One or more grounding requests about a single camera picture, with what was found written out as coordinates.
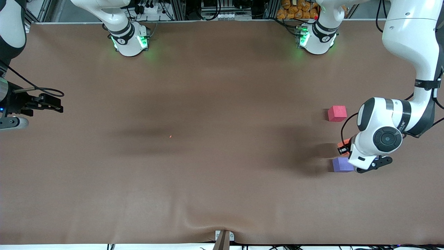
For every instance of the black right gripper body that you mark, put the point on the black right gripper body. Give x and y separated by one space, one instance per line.
15 103

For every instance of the orange foam cube block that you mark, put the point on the orange foam cube block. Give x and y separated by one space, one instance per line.
344 142

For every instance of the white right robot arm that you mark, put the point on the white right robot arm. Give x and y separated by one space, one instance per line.
121 38

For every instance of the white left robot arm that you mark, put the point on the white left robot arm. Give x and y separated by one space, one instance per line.
406 34

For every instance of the purple foam cube block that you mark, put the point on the purple foam cube block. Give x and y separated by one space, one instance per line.
341 165

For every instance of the red foam cube block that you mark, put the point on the red foam cube block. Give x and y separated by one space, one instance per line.
337 114

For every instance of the brown table cover cloth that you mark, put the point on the brown table cover cloth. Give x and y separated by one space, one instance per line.
222 104

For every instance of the white power strip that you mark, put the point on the white power strip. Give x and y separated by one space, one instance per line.
149 8

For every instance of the bag of orange items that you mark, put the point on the bag of orange items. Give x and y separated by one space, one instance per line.
295 10

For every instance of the brown wooden bar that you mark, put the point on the brown wooden bar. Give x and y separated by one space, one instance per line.
222 243

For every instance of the white terminal block row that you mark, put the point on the white terminal block row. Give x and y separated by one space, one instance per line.
229 16

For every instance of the black electronics box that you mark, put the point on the black electronics box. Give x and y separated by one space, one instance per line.
210 4

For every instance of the aluminium frame profile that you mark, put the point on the aluminium frame profile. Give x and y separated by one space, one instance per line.
34 14

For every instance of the grey metal clamp bracket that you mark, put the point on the grey metal clamp bracket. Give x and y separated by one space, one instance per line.
217 236

